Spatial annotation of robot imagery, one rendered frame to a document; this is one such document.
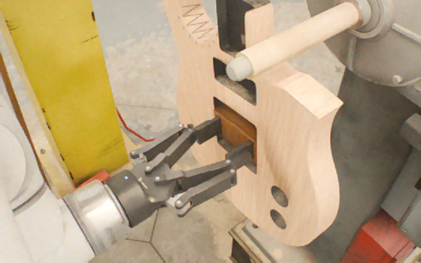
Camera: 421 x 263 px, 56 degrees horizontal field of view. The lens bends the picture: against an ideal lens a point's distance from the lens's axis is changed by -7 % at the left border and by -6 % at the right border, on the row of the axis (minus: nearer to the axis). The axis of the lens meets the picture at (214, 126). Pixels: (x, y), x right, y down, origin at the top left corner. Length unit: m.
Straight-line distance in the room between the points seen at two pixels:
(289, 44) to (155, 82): 1.87
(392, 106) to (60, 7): 0.97
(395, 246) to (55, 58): 1.14
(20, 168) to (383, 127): 0.69
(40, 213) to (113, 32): 2.28
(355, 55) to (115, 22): 2.30
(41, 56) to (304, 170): 1.03
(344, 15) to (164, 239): 1.35
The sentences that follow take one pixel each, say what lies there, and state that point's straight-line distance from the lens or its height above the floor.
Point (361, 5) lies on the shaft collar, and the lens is 0.56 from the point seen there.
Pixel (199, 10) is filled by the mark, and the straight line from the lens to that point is 0.65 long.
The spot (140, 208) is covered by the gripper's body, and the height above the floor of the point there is 1.07.
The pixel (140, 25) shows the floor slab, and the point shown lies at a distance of 2.76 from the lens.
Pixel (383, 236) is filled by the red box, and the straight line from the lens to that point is 1.12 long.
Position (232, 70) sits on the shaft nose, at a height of 1.26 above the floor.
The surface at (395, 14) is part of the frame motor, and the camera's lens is 0.57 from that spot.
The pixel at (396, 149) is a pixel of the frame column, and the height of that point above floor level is 0.90.
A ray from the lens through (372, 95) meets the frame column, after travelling 0.88.
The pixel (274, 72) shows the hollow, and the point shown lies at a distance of 0.53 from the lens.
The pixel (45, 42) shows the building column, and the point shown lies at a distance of 1.38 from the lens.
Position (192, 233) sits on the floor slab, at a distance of 1.74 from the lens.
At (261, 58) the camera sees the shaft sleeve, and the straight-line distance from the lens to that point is 0.45.
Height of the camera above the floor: 1.55
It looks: 49 degrees down
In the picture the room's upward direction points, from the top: straight up
